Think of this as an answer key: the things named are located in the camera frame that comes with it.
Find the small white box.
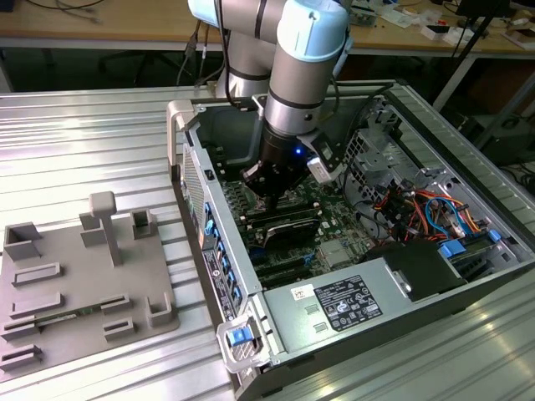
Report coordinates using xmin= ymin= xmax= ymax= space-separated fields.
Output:
xmin=421 ymin=23 xmax=457 ymax=45

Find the blue case latch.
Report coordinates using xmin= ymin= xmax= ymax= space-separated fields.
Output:
xmin=227 ymin=329 xmax=253 ymax=348

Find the metal drive cage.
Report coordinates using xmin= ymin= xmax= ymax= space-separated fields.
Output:
xmin=340 ymin=127 xmax=419 ymax=206

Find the black fan shroud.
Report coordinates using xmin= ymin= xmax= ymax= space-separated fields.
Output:
xmin=361 ymin=241 xmax=468 ymax=304

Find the blue cable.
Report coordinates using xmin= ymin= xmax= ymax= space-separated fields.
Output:
xmin=424 ymin=195 xmax=469 ymax=240

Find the wooden desk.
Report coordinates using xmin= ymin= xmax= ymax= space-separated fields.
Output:
xmin=0 ymin=0 xmax=535 ymax=58

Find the grey parts rack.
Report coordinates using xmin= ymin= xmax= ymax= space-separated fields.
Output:
xmin=0 ymin=190 xmax=181 ymax=382

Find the green motherboard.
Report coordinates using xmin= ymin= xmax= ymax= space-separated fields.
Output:
xmin=208 ymin=144 xmax=377 ymax=289

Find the silver chipset heatsink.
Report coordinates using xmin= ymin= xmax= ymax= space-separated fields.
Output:
xmin=319 ymin=241 xmax=350 ymax=267

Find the grey power supply unit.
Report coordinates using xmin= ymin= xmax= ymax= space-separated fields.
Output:
xmin=262 ymin=256 xmax=415 ymax=358

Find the open grey PC case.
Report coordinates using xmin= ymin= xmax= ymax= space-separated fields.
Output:
xmin=166 ymin=85 xmax=535 ymax=401

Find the white wrist camera black mount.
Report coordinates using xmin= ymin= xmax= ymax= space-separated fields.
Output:
xmin=298 ymin=129 xmax=346 ymax=185

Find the green RAM stick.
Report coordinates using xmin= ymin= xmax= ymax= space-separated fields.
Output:
xmin=35 ymin=305 xmax=104 ymax=329

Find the black graphics card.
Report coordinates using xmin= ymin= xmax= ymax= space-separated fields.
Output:
xmin=262 ymin=216 xmax=322 ymax=252

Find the black RAM stick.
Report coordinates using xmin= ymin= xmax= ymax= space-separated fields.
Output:
xmin=241 ymin=199 xmax=321 ymax=221
xmin=246 ymin=210 xmax=324 ymax=231

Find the black camera cable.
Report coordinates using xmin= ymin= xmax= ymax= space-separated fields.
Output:
xmin=332 ymin=77 xmax=396 ymax=139

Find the orange wire bundle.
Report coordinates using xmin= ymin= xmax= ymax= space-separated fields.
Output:
xmin=407 ymin=190 xmax=490 ymax=235

